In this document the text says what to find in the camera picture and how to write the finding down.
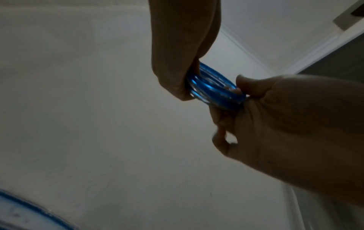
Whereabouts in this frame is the white perforated shelf upright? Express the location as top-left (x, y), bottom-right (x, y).
top-left (280, 0), bottom-right (364, 75)

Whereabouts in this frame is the blue coil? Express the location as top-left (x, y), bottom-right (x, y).
top-left (0, 189), bottom-right (76, 230)

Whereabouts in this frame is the person's right hand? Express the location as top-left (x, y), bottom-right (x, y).
top-left (209, 74), bottom-right (364, 208)

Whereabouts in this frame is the person's left hand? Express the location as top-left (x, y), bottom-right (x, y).
top-left (148, 0), bottom-right (223, 102)

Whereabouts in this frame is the blue tube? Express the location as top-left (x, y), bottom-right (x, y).
top-left (185, 62), bottom-right (247, 111)

